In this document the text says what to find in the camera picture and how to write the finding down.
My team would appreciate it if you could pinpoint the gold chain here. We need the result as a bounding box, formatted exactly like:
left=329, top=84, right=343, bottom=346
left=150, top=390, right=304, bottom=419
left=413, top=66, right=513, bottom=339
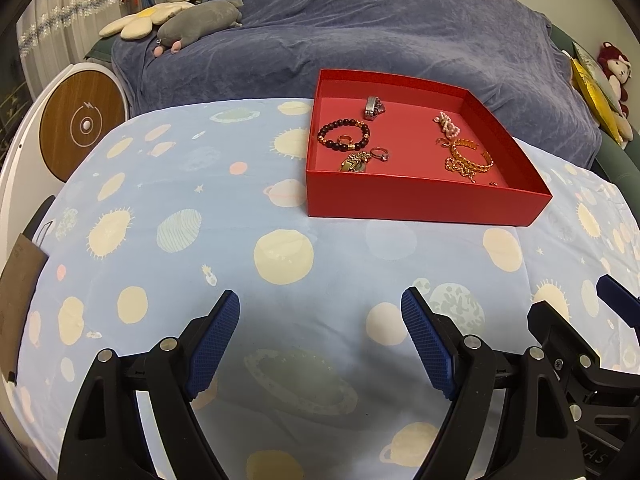
left=445, top=157, right=478, bottom=183

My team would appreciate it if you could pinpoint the dark bead bracelet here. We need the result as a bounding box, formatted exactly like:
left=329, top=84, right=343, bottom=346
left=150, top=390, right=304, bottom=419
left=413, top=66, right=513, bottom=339
left=317, top=117, right=372, bottom=152

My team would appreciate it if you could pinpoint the grey plush toy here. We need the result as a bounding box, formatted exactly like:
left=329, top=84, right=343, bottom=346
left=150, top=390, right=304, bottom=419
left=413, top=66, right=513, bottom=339
left=152, top=0, right=244, bottom=56

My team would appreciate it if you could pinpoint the pink pearl hair clip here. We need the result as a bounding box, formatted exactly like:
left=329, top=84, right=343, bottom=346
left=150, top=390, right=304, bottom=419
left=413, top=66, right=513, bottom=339
left=434, top=111, right=462, bottom=140

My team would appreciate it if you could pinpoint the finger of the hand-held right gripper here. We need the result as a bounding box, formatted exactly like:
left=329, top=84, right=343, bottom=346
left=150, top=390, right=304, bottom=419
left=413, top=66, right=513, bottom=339
left=527, top=300, right=602, bottom=392
left=596, top=274, right=640, bottom=333

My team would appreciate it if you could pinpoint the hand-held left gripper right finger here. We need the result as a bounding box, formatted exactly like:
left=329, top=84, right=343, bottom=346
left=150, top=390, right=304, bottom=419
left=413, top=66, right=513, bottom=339
left=401, top=286, right=586, bottom=480

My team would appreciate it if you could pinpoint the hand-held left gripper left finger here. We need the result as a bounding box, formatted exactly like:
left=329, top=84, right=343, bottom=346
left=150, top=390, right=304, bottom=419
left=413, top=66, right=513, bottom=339
left=57, top=289, right=241, bottom=480

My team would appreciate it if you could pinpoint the white round wooden-top table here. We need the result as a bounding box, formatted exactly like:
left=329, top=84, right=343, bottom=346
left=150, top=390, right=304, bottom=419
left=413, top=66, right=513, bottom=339
left=0, top=60, right=131, bottom=241

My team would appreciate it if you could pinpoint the white curtain with sequin band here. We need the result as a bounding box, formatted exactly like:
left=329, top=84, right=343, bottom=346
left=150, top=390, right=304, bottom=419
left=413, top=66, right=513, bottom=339
left=17, top=0, right=151, bottom=91

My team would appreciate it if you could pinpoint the yellow pillow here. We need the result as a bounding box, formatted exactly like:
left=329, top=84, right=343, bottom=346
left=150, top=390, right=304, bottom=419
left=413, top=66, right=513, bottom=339
left=570, top=42, right=626, bottom=143

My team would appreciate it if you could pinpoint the red cardboard box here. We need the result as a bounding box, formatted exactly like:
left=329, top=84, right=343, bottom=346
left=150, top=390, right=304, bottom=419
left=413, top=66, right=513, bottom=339
left=305, top=68, right=553, bottom=227

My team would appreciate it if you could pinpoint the gold bangle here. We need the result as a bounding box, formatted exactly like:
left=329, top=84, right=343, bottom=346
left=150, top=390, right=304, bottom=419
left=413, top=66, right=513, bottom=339
left=449, top=139, right=495, bottom=173

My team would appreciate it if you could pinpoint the blue grey blanket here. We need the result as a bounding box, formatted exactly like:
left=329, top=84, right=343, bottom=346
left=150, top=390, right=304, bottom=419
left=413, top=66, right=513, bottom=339
left=111, top=0, right=603, bottom=171

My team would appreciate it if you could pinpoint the dark green bed frame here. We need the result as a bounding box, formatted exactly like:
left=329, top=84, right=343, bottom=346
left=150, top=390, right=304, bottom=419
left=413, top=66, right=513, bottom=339
left=547, top=20, right=640, bottom=201

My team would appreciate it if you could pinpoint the red plush monkey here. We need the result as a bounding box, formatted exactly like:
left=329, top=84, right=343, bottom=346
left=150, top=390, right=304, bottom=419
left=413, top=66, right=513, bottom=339
left=597, top=41, right=637, bottom=143

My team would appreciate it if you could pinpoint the brown paper bag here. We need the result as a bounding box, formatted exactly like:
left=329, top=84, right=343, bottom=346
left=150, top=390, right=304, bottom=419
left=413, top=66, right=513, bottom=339
left=0, top=232, right=50, bottom=386

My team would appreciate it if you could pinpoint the cream flower cushion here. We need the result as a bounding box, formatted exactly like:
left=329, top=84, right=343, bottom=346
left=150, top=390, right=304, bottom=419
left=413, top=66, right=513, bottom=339
left=99, top=1, right=196, bottom=41

